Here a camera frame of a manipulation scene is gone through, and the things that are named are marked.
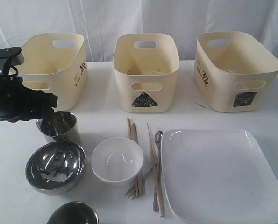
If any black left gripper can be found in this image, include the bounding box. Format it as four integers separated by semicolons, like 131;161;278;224
0;75;58;123

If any wooden chopstick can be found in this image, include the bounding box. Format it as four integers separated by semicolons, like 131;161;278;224
147;123;165;217
126;117;139;200

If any white backdrop curtain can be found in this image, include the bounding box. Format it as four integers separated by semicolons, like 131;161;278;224
0;0;278;62

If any small steel cup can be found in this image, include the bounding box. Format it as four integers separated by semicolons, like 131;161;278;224
47;201;100;224

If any steel table knife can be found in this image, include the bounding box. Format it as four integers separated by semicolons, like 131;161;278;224
131;123;143;197

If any cream bin with circle mark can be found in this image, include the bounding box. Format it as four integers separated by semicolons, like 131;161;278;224
17;33;88;111

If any cream bin with triangle mark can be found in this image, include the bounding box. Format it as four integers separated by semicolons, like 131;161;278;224
113;33;180;113

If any white square plate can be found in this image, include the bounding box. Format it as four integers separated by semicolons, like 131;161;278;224
161;129;278;224

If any left wooden chopstick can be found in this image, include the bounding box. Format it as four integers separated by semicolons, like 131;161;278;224
126;117;139;200

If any right wooden chopstick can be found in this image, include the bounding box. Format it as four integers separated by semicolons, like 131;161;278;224
147;123;165;217

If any steel spoon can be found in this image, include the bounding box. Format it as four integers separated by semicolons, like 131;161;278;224
152;131;163;212

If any steel fork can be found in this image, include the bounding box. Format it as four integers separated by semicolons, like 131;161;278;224
125;166;152;200

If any cream bin with square mark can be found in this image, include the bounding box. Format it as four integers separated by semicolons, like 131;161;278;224
194;31;278;112

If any white plastic bowl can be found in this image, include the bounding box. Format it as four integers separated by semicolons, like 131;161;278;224
91;137;144;186

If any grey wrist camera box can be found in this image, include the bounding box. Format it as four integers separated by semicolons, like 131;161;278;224
0;47;24;70

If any steel mug with handle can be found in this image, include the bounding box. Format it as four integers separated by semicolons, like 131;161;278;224
36;111;81;145

